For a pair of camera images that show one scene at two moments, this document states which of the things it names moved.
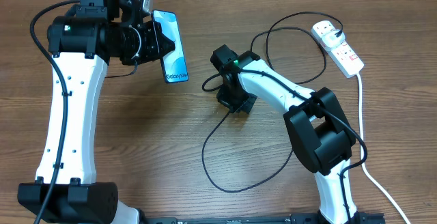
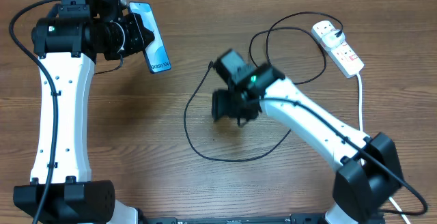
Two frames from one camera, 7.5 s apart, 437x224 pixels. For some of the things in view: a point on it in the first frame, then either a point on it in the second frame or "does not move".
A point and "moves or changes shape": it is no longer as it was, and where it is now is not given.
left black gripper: [159, 45] to [139, 40]
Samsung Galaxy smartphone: [174, 65] moves or changes shape
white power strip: [343, 57] does not move
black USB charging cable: [268, 31] to [186, 130]
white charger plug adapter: [330, 39] does not move
